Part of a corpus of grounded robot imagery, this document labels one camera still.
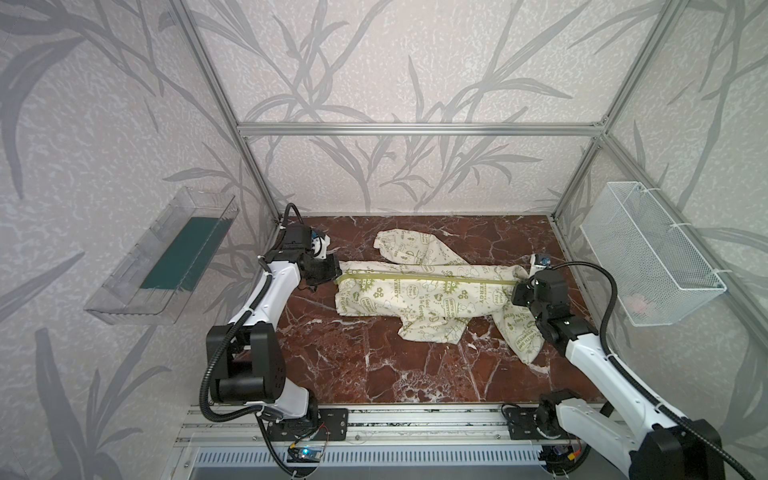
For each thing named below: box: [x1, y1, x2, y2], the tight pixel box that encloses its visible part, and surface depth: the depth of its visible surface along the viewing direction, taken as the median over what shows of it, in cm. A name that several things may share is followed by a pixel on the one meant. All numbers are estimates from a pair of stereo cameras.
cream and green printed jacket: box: [335, 229, 544, 364], surface depth 89 cm
